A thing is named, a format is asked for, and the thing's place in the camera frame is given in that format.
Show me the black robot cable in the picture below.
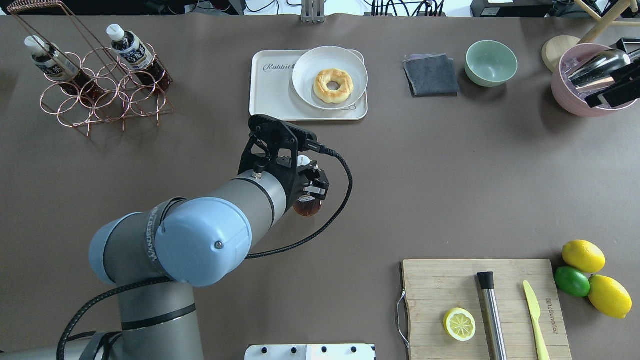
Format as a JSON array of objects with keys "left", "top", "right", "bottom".
[{"left": 56, "top": 142, "right": 354, "bottom": 360}]

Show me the yellow lemon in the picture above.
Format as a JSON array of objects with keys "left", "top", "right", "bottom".
[
  {"left": 587, "top": 275, "right": 633, "bottom": 319},
  {"left": 562, "top": 239, "right": 606, "bottom": 273}
]

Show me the grey folded cloth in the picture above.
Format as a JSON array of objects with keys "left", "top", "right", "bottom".
[{"left": 402, "top": 54, "right": 460, "bottom": 98}]

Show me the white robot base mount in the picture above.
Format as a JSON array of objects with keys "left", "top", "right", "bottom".
[{"left": 244, "top": 343, "right": 377, "bottom": 360}]

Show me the white plate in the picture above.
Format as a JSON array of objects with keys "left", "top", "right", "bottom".
[{"left": 292, "top": 46, "right": 369, "bottom": 110}]

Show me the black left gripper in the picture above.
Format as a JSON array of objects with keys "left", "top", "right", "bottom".
[{"left": 265, "top": 156, "right": 330, "bottom": 202}]

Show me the pink bowl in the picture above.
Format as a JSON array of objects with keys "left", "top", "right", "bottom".
[{"left": 551, "top": 43, "right": 639, "bottom": 117}]

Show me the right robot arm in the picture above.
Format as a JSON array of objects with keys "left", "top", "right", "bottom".
[{"left": 583, "top": 38, "right": 639, "bottom": 109}]

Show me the steel ice scoop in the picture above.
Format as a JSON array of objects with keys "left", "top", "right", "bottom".
[{"left": 567, "top": 48, "right": 632, "bottom": 94}]

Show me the copper wire bottle rack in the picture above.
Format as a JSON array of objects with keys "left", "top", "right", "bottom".
[{"left": 7, "top": 0, "right": 176, "bottom": 137}]

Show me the wooden cutting board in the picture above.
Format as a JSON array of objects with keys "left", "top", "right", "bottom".
[{"left": 401, "top": 259, "right": 572, "bottom": 360}]

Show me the half lemon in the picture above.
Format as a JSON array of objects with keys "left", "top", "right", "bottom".
[{"left": 442, "top": 307, "right": 476, "bottom": 342}]

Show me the aluminium frame post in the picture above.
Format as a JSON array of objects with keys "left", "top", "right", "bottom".
[{"left": 300, "top": 0, "right": 326, "bottom": 24}]

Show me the tea bottle white cap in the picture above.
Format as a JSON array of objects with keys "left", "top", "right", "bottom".
[{"left": 292, "top": 155, "right": 322, "bottom": 217}]

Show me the yellow plastic knife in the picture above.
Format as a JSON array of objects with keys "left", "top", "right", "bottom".
[{"left": 522, "top": 280, "right": 551, "bottom": 360}]

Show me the cream serving tray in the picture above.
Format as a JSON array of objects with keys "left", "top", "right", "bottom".
[{"left": 249, "top": 46, "right": 369, "bottom": 122}]

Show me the steel muddler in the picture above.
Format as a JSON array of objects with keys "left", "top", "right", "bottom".
[{"left": 477, "top": 271, "right": 508, "bottom": 360}]

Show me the green bowl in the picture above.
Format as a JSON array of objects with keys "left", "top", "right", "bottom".
[{"left": 464, "top": 39, "right": 519, "bottom": 88}]

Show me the glazed donut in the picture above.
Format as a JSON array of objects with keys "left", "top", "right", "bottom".
[{"left": 312, "top": 68, "right": 354, "bottom": 104}]

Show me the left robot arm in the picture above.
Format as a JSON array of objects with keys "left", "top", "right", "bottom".
[{"left": 1, "top": 155, "right": 329, "bottom": 360}]

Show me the tea bottle in rack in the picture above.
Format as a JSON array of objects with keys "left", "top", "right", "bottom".
[
  {"left": 106, "top": 23, "right": 171, "bottom": 91},
  {"left": 23, "top": 35, "right": 103, "bottom": 102}
]

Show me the green lime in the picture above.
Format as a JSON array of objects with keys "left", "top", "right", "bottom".
[{"left": 554, "top": 266, "right": 591, "bottom": 297}]

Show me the wooden mug tree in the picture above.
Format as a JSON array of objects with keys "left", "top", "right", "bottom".
[{"left": 541, "top": 0, "right": 640, "bottom": 72}]

